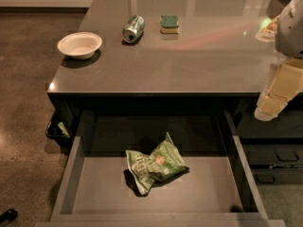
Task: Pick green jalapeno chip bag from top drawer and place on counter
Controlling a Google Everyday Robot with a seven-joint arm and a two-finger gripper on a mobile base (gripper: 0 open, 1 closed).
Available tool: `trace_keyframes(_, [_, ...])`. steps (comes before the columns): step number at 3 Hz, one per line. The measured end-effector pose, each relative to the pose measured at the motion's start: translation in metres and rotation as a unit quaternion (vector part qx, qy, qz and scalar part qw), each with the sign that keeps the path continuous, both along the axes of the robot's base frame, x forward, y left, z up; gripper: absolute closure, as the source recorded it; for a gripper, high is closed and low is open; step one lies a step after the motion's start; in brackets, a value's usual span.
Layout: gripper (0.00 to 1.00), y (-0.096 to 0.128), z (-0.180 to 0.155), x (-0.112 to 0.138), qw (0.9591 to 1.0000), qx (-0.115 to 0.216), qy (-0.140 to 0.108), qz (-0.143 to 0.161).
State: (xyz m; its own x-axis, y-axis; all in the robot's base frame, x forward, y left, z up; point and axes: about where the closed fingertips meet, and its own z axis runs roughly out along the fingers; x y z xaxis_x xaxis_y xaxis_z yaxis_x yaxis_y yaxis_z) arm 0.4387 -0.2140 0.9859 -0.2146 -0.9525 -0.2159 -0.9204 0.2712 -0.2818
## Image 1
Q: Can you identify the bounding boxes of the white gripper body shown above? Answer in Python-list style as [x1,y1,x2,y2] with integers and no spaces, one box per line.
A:
[276,0,303,59]

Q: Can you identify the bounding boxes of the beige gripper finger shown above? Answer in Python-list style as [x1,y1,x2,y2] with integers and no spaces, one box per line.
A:
[254,60,303,121]
[255,15,280,43]

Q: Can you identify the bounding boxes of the green jalapeno chip bag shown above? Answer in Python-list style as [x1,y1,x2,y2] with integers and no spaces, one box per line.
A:
[126,132,189,195]

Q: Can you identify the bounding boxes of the dark grey counter cabinet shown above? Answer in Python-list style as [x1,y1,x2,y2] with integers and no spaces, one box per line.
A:
[46,0,303,149]

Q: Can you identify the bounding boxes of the open grey top drawer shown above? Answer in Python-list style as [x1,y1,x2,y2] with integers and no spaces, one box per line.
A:
[34,111,286,227]

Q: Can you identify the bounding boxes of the closed lower dark drawers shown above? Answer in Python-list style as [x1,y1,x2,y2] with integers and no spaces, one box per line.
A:
[236,111,303,184]

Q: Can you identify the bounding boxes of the green yellow sponge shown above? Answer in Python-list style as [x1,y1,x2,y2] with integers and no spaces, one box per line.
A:
[160,15,180,34]

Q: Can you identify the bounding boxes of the green soda can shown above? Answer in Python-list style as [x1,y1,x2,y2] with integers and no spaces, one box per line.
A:
[122,15,145,44]

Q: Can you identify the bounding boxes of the white paper bowl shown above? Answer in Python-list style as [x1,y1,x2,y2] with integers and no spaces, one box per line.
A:
[57,32,102,60]

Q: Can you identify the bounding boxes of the black bin beside cabinet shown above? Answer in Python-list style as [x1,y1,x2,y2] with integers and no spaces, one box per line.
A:
[45,112,70,140]

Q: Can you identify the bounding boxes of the black object on floor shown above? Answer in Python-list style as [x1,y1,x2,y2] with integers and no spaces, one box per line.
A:
[0,208,18,223]

